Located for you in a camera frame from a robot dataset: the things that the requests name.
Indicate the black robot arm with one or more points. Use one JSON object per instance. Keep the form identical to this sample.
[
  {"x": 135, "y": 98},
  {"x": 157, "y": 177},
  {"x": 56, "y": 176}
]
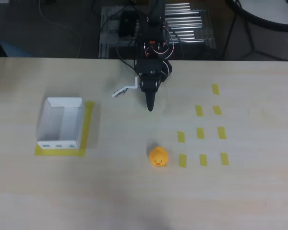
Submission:
[{"x": 151, "y": 31}]

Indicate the yellow rubber duck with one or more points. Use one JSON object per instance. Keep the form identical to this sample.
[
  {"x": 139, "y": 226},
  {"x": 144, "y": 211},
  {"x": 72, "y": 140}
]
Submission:
[{"x": 158, "y": 155}]

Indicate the white cardboard box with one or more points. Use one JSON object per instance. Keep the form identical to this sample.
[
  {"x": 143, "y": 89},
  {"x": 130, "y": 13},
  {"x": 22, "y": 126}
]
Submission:
[{"x": 62, "y": 119}]

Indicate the yellow tape strip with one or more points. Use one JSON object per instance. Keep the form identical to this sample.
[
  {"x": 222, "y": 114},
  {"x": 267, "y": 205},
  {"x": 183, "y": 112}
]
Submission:
[
  {"x": 181, "y": 137},
  {"x": 183, "y": 160},
  {"x": 203, "y": 160},
  {"x": 200, "y": 133},
  {"x": 199, "y": 110},
  {"x": 221, "y": 133},
  {"x": 215, "y": 89},
  {"x": 224, "y": 159},
  {"x": 217, "y": 110}
]

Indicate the round white table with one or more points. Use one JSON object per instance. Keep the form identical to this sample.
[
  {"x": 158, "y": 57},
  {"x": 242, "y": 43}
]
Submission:
[{"x": 273, "y": 12}]

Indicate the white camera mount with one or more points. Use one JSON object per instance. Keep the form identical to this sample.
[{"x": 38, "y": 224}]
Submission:
[{"x": 130, "y": 86}]

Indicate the aluminium rail base frame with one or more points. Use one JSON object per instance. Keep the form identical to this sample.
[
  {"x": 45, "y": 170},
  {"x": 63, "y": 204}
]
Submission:
[{"x": 189, "y": 24}]

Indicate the black table leg frame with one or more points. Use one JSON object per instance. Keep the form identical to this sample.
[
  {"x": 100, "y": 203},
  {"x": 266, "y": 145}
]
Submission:
[{"x": 248, "y": 34}]

